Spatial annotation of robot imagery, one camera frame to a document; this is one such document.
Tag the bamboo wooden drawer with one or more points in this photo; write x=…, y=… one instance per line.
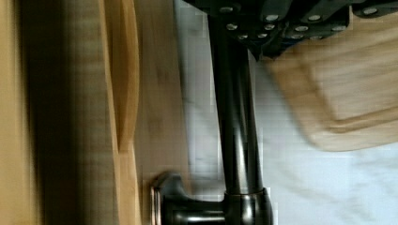
x=91, y=110

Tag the bamboo cutting board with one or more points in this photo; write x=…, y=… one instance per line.
x=343, y=90

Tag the black studded gripper finger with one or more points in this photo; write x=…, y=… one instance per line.
x=270, y=27

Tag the black metal drawer handle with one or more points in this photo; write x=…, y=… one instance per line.
x=245, y=201

